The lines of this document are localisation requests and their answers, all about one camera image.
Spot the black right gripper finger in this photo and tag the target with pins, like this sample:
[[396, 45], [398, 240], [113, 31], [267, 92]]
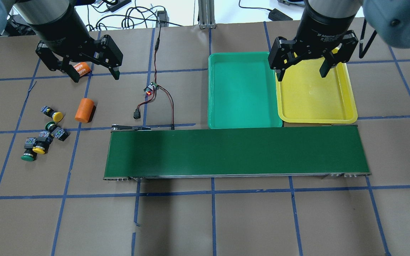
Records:
[[280, 74], [328, 64]]

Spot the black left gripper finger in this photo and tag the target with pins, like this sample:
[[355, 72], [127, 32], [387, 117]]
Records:
[[69, 69], [115, 73]]

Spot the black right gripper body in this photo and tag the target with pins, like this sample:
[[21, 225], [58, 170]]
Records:
[[321, 29]]

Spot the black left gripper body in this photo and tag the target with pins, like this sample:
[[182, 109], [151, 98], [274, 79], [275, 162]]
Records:
[[58, 29]]

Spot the orange cylinder with 4680 print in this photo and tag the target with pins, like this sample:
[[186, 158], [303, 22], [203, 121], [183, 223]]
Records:
[[82, 69]]

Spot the plain orange cylinder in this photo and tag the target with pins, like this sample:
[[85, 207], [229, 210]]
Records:
[[85, 109]]

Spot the yellow push button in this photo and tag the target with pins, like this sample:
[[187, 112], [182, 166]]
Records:
[[43, 142], [56, 116]]

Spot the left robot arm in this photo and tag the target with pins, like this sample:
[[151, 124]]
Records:
[[37, 12]]

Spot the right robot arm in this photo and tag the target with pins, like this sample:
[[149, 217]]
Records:
[[390, 19]]

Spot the yellow tray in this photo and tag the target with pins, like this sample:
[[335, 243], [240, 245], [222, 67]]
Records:
[[305, 97]]

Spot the small controller circuit board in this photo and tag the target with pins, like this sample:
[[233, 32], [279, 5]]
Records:
[[151, 88]]

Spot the green tray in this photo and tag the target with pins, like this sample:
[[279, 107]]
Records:
[[241, 93]]

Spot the black connector plug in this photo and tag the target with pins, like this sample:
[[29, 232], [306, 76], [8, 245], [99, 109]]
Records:
[[136, 114]]

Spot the green push button upper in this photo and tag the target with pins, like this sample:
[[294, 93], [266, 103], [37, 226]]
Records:
[[48, 125]]

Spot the green push button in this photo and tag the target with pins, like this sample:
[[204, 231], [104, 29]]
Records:
[[48, 125], [29, 155]]

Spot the yellow push button in pile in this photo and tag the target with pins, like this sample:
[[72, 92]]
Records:
[[43, 142]]

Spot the black power adapter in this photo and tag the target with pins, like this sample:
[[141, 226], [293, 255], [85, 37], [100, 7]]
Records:
[[162, 18]]

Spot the green conveyor belt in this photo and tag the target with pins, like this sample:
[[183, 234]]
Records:
[[240, 152]]

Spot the green push button lower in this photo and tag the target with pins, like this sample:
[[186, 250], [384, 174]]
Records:
[[29, 155]]

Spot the black switch block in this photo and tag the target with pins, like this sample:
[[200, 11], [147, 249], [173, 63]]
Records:
[[59, 133]]

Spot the aluminium frame post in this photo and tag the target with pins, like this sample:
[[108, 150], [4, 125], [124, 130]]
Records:
[[206, 14]]

